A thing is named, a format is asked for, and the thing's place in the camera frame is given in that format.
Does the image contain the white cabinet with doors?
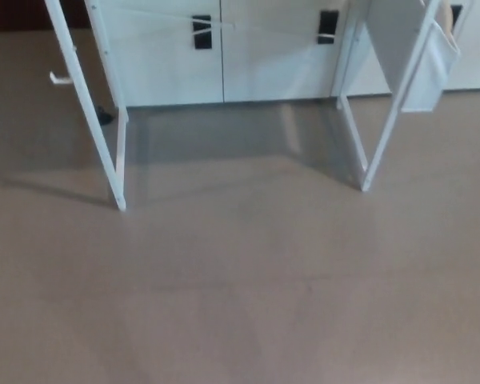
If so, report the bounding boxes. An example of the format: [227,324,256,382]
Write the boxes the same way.
[86,0,480,109]

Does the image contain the white side hook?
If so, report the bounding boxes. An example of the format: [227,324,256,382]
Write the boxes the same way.
[49,71,74,86]

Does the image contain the grey fabric side pouch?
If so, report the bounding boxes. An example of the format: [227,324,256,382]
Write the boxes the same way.
[366,0,461,113]

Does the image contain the beige object in pouch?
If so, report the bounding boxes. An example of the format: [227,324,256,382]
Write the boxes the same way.
[440,0,457,42]

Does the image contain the white table leg frame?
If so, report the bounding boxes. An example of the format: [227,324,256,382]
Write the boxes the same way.
[43,0,129,212]
[332,0,443,192]

